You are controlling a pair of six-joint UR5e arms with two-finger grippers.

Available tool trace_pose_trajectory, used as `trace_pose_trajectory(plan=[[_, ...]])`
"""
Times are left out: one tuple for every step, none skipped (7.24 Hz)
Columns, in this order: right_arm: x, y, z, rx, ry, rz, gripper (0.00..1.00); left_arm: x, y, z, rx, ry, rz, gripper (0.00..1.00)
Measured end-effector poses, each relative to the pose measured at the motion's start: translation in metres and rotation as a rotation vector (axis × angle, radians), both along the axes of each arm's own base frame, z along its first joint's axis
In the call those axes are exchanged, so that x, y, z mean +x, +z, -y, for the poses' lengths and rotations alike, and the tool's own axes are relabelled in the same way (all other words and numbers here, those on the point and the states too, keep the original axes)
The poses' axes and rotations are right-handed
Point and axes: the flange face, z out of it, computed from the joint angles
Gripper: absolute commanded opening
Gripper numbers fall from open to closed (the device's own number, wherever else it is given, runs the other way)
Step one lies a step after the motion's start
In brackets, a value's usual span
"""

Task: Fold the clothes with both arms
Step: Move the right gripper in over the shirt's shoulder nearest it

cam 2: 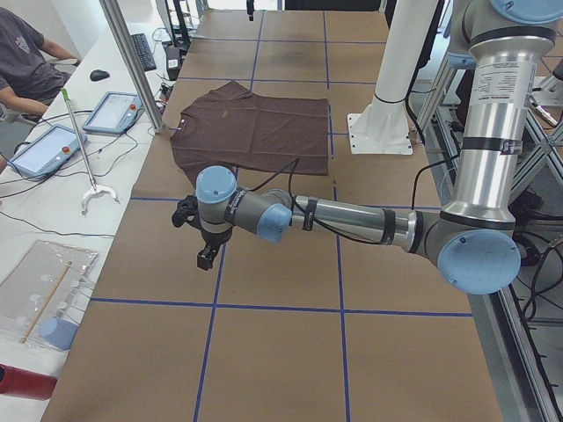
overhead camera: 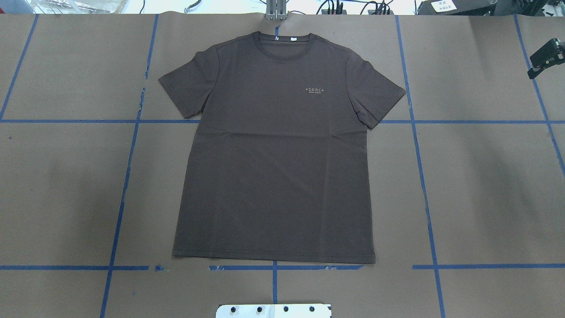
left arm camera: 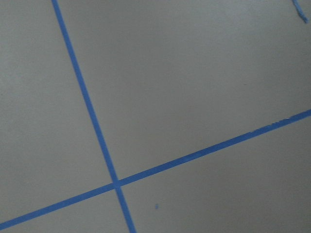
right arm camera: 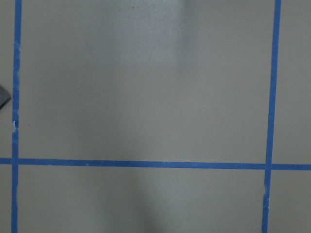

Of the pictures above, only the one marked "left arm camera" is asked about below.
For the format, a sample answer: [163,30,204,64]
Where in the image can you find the blue tape grid lines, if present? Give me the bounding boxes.
[0,0,311,233]

